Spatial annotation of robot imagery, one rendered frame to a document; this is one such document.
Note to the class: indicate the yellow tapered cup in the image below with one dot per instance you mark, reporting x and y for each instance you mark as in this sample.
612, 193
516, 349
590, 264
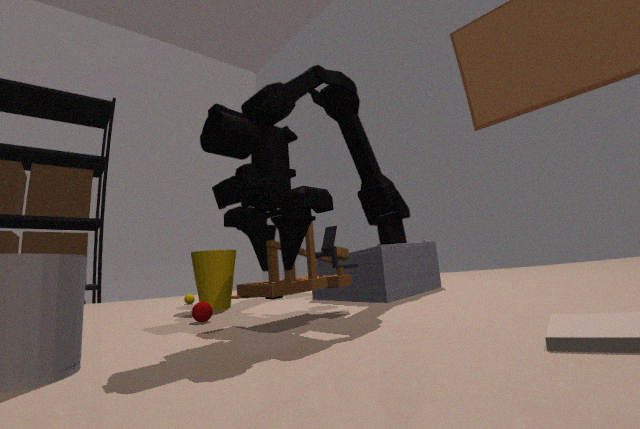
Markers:
213, 271

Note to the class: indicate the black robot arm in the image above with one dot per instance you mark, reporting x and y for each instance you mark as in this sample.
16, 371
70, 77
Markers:
237, 135

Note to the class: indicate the grey cylinder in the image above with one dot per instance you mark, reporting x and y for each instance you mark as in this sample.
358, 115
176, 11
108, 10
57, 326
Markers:
41, 318

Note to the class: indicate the red ball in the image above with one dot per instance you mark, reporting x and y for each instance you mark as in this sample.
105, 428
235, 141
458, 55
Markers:
202, 311

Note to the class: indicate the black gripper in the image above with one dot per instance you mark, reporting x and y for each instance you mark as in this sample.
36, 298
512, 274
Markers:
294, 209

